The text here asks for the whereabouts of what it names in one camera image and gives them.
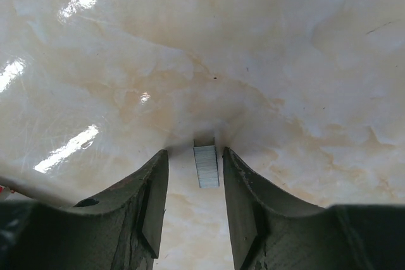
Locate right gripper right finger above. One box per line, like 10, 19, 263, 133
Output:
223, 148, 404, 269

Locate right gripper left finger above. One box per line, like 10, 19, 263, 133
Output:
1, 150, 168, 269

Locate small staple strip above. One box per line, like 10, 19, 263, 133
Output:
193, 137, 220, 188

